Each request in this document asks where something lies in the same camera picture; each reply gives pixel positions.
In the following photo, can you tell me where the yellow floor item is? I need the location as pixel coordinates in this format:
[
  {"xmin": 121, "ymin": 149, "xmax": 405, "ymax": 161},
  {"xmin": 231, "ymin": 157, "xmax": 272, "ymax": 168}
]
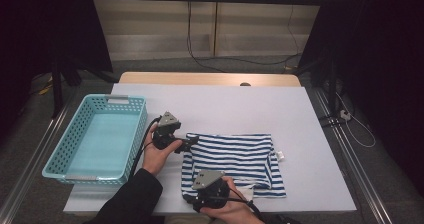
[{"xmin": 37, "ymin": 77, "xmax": 56, "ymax": 96}]

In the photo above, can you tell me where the person's left hand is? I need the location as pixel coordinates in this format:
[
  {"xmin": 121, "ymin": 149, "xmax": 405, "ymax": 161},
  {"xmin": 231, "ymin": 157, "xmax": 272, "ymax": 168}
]
[{"xmin": 142, "ymin": 123, "xmax": 184, "ymax": 177}]

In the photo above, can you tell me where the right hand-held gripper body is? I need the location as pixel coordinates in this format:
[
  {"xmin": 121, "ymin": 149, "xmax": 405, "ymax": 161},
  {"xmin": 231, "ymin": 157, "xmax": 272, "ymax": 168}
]
[{"xmin": 191, "ymin": 169, "xmax": 231, "ymax": 212}]

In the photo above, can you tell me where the black curtain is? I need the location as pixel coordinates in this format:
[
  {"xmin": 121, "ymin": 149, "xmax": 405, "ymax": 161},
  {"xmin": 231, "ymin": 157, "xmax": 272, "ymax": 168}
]
[
  {"xmin": 297, "ymin": 0, "xmax": 424, "ymax": 195},
  {"xmin": 0, "ymin": 0, "xmax": 113, "ymax": 145}
]

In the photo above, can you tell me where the white floor cable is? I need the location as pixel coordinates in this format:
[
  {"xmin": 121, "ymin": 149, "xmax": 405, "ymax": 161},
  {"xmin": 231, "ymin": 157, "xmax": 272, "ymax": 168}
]
[{"xmin": 334, "ymin": 92, "xmax": 377, "ymax": 149}]

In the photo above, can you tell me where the right hand-held gripper black cable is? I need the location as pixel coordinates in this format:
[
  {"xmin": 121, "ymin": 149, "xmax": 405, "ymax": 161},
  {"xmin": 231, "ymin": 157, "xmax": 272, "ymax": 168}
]
[{"xmin": 228, "ymin": 186, "xmax": 265, "ymax": 219}]

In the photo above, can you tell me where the light blue plastic basket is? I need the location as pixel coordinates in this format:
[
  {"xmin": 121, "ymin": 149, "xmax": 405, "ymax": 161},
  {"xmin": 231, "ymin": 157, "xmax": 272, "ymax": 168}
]
[{"xmin": 41, "ymin": 94, "xmax": 149, "ymax": 186}]

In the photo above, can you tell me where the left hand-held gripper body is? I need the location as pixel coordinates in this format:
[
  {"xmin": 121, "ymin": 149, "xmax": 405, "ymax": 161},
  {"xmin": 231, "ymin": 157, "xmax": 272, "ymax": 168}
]
[{"xmin": 152, "ymin": 110, "xmax": 183, "ymax": 151}]

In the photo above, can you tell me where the thin black wall cable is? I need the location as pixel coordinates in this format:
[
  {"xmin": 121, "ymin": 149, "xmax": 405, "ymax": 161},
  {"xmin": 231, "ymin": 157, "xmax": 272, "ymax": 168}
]
[{"xmin": 196, "ymin": 0, "xmax": 304, "ymax": 67}]

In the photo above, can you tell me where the blue white striped shirt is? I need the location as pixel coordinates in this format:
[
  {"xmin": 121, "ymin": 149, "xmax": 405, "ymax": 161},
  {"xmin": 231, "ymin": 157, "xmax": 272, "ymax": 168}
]
[{"xmin": 180, "ymin": 132, "xmax": 287, "ymax": 199}]

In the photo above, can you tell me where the aluminium floor rail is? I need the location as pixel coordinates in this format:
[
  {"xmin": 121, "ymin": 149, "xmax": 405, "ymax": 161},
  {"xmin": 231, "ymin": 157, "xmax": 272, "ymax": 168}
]
[
  {"xmin": 313, "ymin": 88, "xmax": 392, "ymax": 224},
  {"xmin": 0, "ymin": 106, "xmax": 70, "ymax": 224}
]

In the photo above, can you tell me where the person's right hand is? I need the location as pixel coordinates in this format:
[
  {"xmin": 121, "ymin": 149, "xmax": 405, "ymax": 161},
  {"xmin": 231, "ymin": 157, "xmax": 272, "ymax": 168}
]
[{"xmin": 199, "ymin": 176, "xmax": 265, "ymax": 224}]

